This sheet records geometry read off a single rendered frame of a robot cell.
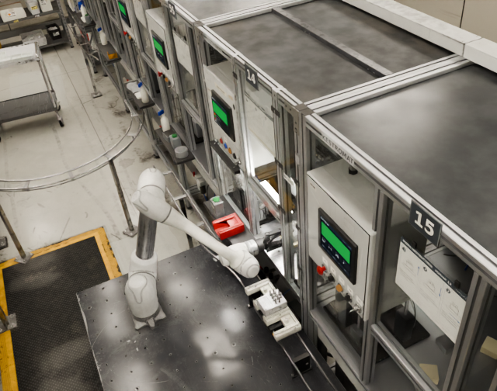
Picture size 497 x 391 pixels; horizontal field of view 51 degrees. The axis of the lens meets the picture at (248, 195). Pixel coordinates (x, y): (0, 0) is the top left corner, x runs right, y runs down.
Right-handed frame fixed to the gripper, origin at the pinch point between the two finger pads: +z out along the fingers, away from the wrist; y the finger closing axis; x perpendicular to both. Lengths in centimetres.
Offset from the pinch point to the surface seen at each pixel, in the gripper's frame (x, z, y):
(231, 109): 27, -17, 71
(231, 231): 24.8, -24.7, -6.6
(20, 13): 638, -89, -40
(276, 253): -0.9, -8.4, -9.8
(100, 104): 423, -35, -103
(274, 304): -34.2, -26.9, -8.6
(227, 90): 30, -18, 80
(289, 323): -44, -24, -15
